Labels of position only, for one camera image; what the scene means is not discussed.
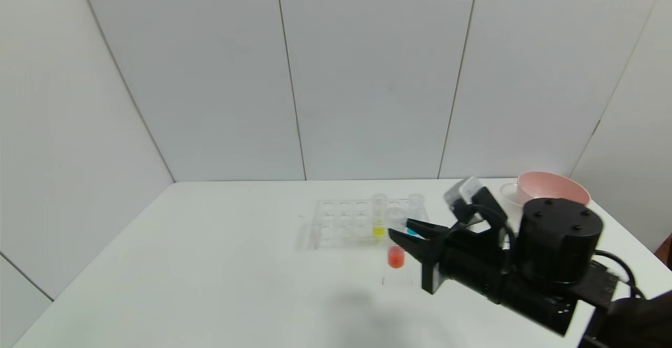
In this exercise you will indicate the clear plastic test tube rack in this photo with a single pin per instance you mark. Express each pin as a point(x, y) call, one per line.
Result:
point(344, 227)

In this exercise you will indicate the test tube with red pigment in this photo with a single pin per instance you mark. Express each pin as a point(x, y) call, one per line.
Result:
point(396, 256)

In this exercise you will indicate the test tube with blue pigment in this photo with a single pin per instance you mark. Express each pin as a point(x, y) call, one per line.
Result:
point(416, 209)

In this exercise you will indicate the test tube with yellow pigment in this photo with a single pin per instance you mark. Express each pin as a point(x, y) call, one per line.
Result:
point(378, 222)

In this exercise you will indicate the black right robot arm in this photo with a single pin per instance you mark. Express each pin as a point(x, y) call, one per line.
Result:
point(556, 238)

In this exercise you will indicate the clear plastic beaker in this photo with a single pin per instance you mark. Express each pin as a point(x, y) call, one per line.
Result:
point(510, 196)

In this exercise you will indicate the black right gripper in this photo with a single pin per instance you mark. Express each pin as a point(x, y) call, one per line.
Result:
point(431, 265)

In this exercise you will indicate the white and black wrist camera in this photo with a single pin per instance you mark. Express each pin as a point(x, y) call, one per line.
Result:
point(464, 190)

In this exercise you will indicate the pink bowl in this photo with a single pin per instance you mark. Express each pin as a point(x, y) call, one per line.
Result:
point(551, 188)

